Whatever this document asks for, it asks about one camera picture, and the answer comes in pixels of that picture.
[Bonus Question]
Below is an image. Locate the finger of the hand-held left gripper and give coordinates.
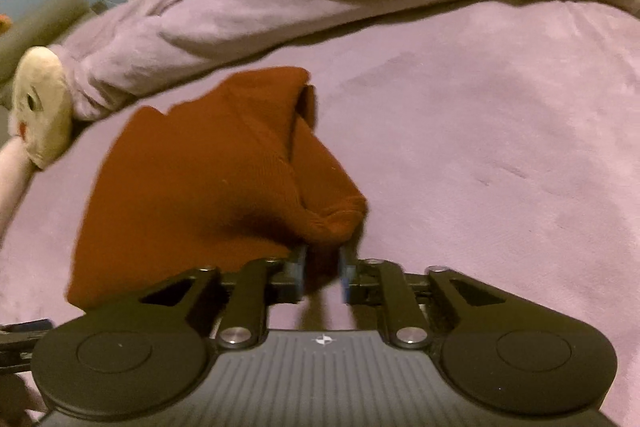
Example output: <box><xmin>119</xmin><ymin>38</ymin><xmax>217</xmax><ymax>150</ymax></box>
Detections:
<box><xmin>0</xmin><ymin>318</ymin><xmax>54</xmax><ymax>376</ymax></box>

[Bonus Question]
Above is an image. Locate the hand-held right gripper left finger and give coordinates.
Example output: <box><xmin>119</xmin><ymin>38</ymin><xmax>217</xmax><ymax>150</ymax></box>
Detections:
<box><xmin>137</xmin><ymin>244</ymin><xmax>309</xmax><ymax>351</ymax></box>

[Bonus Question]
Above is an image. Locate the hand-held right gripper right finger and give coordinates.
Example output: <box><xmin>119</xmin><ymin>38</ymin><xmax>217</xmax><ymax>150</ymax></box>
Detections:
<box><xmin>339</xmin><ymin>245</ymin><xmax>502</xmax><ymax>351</ymax></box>

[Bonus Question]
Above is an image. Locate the rust orange knit sweater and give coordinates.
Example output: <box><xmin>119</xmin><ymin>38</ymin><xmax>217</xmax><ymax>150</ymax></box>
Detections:
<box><xmin>65</xmin><ymin>66</ymin><xmax>369</xmax><ymax>311</ymax></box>

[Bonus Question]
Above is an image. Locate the purple bed sheet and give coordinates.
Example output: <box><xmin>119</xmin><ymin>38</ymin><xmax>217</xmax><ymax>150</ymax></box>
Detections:
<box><xmin>0</xmin><ymin>0</ymin><xmax>640</xmax><ymax>427</ymax></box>

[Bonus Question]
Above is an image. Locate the cream plush toy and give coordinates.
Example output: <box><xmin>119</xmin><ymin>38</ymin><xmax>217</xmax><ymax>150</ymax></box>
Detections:
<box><xmin>0</xmin><ymin>46</ymin><xmax>74</xmax><ymax>234</ymax></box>

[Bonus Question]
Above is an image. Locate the olive bolster pillow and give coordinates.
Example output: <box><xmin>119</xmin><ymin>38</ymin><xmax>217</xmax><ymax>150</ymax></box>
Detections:
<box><xmin>0</xmin><ymin>0</ymin><xmax>92</xmax><ymax>84</ymax></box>

